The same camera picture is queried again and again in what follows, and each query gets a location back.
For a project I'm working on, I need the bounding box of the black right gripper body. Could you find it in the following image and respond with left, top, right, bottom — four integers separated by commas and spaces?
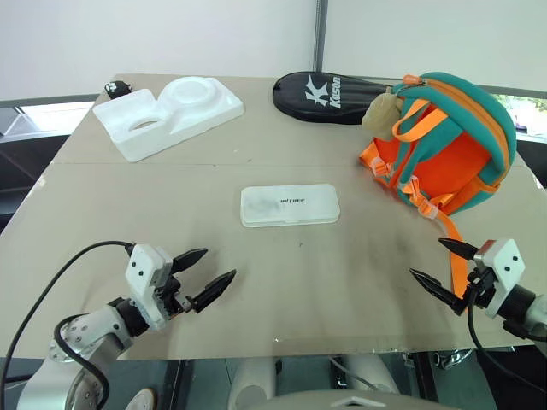
462, 265, 497, 316

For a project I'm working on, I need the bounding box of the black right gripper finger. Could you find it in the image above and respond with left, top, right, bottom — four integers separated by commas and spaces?
438, 237, 479, 261
409, 267, 468, 317

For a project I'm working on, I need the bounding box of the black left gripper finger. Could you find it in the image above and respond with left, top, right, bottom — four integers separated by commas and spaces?
189, 268, 238, 315
172, 247, 209, 274

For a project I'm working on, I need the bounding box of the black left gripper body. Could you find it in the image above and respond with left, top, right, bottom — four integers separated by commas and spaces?
158, 256, 194, 320

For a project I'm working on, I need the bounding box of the teal and orange backpack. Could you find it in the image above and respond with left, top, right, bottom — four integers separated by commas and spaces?
357, 71, 519, 300

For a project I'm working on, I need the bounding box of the white plastic case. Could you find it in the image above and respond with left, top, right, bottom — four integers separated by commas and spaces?
239, 183, 342, 229

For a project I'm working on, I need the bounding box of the shiny chrome fitting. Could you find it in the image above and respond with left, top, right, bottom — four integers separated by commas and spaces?
431, 348, 476, 369

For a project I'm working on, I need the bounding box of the white rounded robot leg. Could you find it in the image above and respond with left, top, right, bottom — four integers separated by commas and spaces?
328, 354, 403, 396
225, 356, 284, 410

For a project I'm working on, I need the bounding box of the white and orange round disc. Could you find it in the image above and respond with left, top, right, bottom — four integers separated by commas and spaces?
123, 386, 160, 410

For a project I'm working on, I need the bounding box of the white foam packaging tray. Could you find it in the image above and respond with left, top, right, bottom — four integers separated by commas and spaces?
91, 75, 246, 164

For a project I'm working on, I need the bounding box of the small black white-spotted object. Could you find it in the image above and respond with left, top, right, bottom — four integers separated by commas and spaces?
103, 79, 134, 99

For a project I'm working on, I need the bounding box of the black Kason racket cover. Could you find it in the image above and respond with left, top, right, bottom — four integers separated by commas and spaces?
272, 71, 397, 126

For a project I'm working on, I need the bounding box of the grey metal pole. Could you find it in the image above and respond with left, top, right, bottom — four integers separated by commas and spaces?
312, 0, 330, 74

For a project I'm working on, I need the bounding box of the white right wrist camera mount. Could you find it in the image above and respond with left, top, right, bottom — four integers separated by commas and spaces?
473, 237, 527, 319

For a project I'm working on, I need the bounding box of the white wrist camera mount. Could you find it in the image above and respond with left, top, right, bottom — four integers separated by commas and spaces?
125, 243, 174, 331
473, 237, 527, 319

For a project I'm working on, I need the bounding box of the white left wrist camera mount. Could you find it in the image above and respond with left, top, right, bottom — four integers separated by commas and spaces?
125, 243, 174, 331

